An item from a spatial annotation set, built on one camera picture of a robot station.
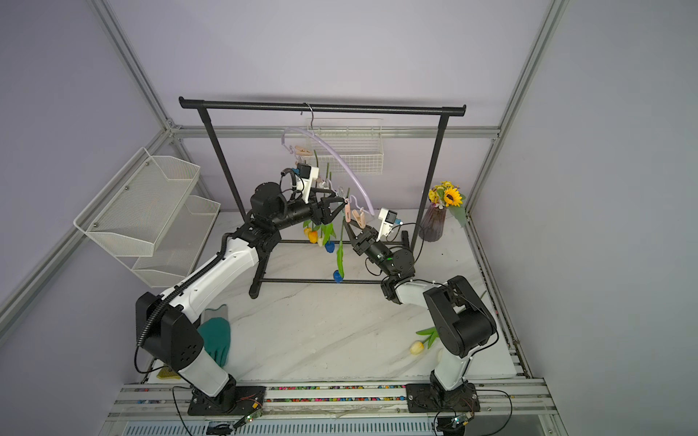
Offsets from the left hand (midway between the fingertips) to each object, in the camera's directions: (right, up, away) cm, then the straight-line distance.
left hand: (339, 199), depth 71 cm
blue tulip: (-5, -8, +14) cm, 17 cm away
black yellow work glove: (-51, -50, +6) cm, 72 cm away
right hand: (+1, -7, +4) cm, 8 cm away
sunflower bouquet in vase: (+34, +3, +18) cm, 39 cm away
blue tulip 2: (-1, -22, +10) cm, 24 cm away
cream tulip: (+23, -44, +10) cm, 51 cm away
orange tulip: (-11, -9, +19) cm, 24 cm away
